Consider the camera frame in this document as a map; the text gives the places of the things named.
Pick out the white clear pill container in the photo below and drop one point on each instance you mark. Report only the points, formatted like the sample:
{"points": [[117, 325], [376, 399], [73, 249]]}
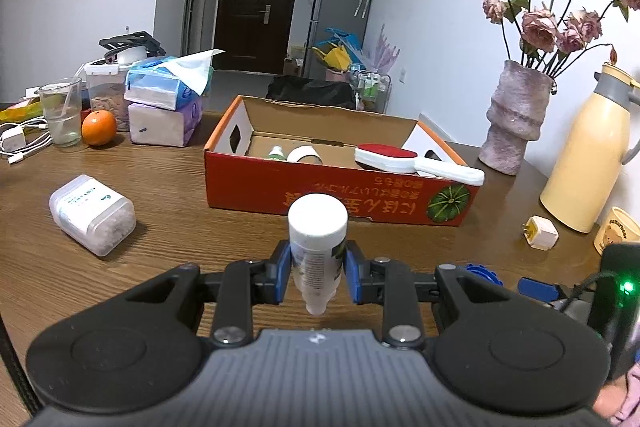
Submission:
{"points": [[93, 214]]}

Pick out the orange fruit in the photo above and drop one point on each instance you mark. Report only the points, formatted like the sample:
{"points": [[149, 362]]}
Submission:
{"points": [[99, 128]]}

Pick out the white tape roll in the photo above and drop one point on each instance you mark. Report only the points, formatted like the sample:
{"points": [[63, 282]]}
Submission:
{"points": [[305, 154]]}

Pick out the clear drinking glass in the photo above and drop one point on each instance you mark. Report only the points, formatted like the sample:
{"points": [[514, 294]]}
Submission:
{"points": [[61, 107]]}

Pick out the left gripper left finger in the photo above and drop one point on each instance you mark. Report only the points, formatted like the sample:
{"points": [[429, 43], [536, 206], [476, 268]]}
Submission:
{"points": [[278, 272]]}

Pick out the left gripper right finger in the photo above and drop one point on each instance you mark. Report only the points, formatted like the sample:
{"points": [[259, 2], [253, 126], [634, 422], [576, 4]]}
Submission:
{"points": [[358, 274]]}

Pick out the blue ridged bottle cap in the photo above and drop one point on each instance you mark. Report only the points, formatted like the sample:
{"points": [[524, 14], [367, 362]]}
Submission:
{"points": [[482, 271]]}

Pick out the red cardboard box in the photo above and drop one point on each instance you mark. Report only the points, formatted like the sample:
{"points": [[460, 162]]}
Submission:
{"points": [[239, 176]]}

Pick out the wire storage trolley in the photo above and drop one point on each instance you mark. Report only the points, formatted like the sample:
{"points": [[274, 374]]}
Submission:
{"points": [[372, 90]]}

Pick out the white charger with cable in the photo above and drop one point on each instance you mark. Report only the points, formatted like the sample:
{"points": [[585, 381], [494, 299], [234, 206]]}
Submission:
{"points": [[21, 139]]}

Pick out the red white lint brush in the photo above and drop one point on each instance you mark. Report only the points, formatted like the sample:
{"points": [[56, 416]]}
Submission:
{"points": [[396, 160]]}

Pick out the pink ceramic vase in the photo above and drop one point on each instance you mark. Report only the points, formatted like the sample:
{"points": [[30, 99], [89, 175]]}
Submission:
{"points": [[516, 113]]}

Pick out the dark entrance door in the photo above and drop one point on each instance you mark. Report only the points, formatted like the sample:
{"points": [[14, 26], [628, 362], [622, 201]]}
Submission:
{"points": [[253, 35]]}

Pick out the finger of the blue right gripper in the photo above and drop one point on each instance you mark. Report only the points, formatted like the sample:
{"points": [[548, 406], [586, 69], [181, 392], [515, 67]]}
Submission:
{"points": [[537, 290]]}

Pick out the purple tissue pack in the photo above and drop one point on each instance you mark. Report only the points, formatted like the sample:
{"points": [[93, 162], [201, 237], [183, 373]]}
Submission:
{"points": [[149, 125]]}

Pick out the clear food container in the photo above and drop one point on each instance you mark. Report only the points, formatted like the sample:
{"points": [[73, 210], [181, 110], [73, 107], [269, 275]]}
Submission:
{"points": [[106, 84]]}

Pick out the black bag on floor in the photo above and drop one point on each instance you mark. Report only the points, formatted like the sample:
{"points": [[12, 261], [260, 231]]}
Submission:
{"points": [[286, 88]]}

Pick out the white spray bottle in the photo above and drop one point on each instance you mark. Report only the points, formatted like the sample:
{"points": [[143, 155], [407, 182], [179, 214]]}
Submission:
{"points": [[317, 229]]}

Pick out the black headset on container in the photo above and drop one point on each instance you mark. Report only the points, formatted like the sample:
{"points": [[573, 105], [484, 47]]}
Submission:
{"points": [[130, 48]]}

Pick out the cream thermos jug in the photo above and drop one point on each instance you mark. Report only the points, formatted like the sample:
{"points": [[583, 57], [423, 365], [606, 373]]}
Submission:
{"points": [[594, 152]]}

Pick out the white plug adapter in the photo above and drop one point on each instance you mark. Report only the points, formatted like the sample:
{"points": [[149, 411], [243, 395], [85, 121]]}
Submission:
{"points": [[540, 233]]}

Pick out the cream bear mug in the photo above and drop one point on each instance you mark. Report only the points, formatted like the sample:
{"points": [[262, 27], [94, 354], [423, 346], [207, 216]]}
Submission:
{"points": [[617, 227]]}

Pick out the person's right hand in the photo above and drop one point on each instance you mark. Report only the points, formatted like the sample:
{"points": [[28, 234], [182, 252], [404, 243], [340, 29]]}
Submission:
{"points": [[619, 401]]}

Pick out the blue tissue pack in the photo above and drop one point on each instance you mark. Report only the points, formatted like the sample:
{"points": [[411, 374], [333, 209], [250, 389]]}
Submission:
{"points": [[170, 82]]}

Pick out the green spray bottle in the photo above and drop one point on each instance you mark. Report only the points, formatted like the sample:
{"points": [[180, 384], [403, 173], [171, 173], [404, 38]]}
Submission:
{"points": [[276, 153]]}

